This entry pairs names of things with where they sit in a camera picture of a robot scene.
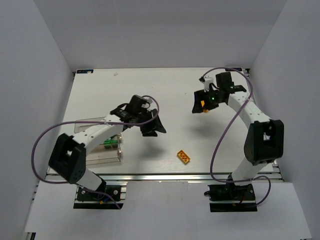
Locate orange lego brick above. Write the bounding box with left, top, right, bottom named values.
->
left=176, top=150, right=191, bottom=165

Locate green lego brick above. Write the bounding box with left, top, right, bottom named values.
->
left=103, top=135, right=118, bottom=149

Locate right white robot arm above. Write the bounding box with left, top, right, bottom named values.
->
left=192, top=71, right=284, bottom=186

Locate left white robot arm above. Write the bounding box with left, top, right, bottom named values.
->
left=48, top=95, right=166, bottom=192

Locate right blue corner label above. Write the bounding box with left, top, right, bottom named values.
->
left=225, top=67, right=243, bottom=72

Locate blue corner label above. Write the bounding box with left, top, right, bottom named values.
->
left=76, top=69, right=94, bottom=74
left=225, top=67, right=243, bottom=72

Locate clear container near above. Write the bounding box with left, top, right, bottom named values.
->
left=86, top=147, right=122, bottom=166

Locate clear container far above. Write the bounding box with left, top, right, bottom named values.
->
left=74, top=117, right=104, bottom=134

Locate left blue corner label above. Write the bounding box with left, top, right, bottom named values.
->
left=76, top=69, right=94, bottom=74

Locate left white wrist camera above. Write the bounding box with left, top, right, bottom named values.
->
left=142, top=98, right=153, bottom=109

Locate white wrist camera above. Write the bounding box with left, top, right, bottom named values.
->
left=199, top=76, right=214, bottom=92
left=142, top=98, right=153, bottom=109

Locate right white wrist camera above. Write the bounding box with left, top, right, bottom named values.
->
left=199, top=76, right=214, bottom=92

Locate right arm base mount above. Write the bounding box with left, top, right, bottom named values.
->
left=204, top=183, right=258, bottom=213

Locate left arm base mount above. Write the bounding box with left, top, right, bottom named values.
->
left=73, top=181, right=127, bottom=210

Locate aluminium table front rail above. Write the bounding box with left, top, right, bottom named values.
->
left=46, top=172, right=283, bottom=181

